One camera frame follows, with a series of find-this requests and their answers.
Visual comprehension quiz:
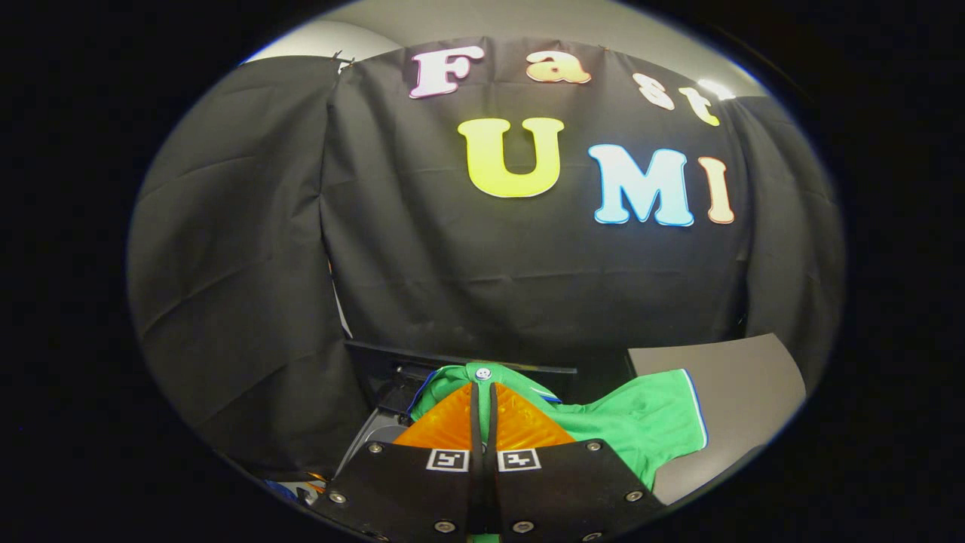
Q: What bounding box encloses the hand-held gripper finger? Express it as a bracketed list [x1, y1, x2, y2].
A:
[482, 381, 668, 543]
[309, 381, 484, 543]

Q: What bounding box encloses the green polo shirt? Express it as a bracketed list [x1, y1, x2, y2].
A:
[407, 362, 709, 491]

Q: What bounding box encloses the black backdrop cloth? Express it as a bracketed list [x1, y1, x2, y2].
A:
[127, 38, 845, 483]

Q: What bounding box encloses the grey beige cabinet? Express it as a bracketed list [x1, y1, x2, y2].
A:
[626, 333, 807, 506]

